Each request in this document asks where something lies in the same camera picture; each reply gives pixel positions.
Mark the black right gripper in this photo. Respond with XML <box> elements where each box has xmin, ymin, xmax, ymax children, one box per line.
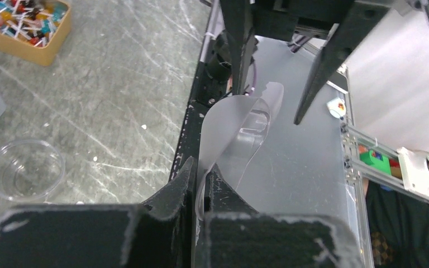
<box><xmin>220</xmin><ymin>0</ymin><xmax>390</xmax><ymax>125</ymax></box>

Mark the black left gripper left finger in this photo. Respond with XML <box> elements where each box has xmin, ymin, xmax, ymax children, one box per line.
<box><xmin>0</xmin><ymin>157</ymin><xmax>196</xmax><ymax>267</ymax></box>

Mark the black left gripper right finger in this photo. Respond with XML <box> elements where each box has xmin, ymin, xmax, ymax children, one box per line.
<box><xmin>203</xmin><ymin>167</ymin><xmax>364</xmax><ymax>267</ymax></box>

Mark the clear plastic cup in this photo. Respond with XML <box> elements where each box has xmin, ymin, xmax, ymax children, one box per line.
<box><xmin>0</xmin><ymin>139</ymin><xmax>66</xmax><ymax>202</ymax></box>

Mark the gold tin of lollipops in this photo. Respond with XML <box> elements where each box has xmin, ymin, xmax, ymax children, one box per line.
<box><xmin>0</xmin><ymin>0</ymin><xmax>72</xmax><ymax>66</ymax></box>

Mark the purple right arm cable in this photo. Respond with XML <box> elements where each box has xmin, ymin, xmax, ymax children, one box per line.
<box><xmin>247</xmin><ymin>59</ymin><xmax>258</xmax><ymax>97</ymax></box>

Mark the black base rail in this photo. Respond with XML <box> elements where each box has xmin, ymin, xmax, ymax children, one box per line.
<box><xmin>169</xmin><ymin>1</ymin><xmax>232</xmax><ymax>180</ymax></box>

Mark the aluminium frame rail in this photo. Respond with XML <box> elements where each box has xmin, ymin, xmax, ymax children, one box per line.
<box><xmin>340</xmin><ymin>63</ymin><xmax>429</xmax><ymax>268</ymax></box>

